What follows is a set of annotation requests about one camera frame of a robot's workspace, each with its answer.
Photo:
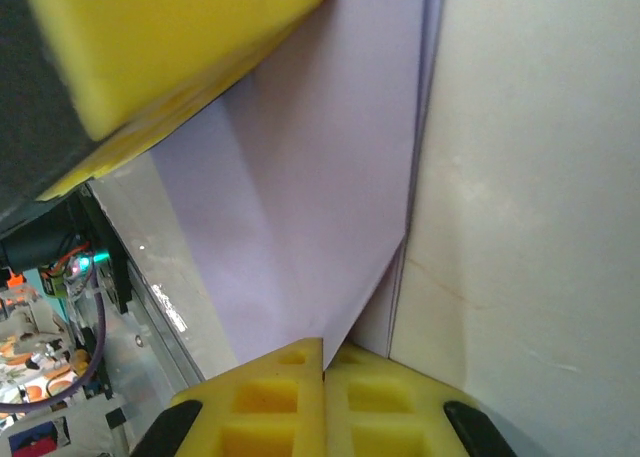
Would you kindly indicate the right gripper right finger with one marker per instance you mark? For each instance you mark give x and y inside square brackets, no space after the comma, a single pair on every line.
[340,402]

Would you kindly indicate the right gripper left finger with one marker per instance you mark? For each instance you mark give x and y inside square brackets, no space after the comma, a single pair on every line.
[310,402]

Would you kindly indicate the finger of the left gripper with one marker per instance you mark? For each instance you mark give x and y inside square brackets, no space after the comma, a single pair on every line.
[175,37]
[165,122]

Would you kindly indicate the black controller board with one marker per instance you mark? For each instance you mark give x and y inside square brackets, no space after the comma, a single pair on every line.
[65,274]

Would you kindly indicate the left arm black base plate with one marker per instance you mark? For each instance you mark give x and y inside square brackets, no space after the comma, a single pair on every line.
[112,257]

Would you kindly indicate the aluminium mounting rail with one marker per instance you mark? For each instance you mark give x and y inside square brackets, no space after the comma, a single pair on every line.
[150,287]

